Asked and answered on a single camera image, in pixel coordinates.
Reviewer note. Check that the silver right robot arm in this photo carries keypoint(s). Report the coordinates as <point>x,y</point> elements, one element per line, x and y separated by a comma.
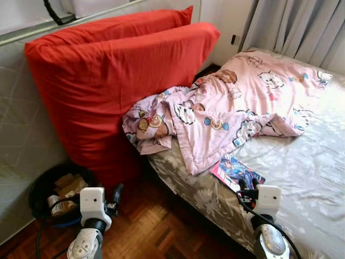
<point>269,243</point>

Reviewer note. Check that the pink cover comic book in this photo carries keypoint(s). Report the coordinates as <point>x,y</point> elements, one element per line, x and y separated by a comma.
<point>237,171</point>

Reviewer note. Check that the brown cardboard scraps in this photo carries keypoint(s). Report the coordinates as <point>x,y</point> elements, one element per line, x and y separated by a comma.
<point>70,186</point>

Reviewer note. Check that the bed with grey floral sheet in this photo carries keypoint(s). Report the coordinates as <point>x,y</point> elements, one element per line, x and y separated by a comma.
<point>302,178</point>

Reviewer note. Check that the black waste basket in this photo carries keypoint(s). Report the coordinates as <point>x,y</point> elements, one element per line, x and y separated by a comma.
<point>38,189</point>

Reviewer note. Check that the pink cartoon print blanket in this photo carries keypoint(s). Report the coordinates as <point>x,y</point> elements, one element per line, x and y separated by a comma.
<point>242,102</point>

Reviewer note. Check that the red cushion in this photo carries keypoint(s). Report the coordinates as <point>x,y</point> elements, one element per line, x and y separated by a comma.
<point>108,91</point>
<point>108,24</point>

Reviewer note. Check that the grey curtain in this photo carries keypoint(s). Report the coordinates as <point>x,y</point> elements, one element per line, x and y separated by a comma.
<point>291,27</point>

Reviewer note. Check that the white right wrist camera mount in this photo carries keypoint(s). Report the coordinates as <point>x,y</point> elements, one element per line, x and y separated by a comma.
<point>269,198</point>

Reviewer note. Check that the black wall socket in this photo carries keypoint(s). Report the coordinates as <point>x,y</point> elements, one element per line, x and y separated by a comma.
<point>234,39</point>

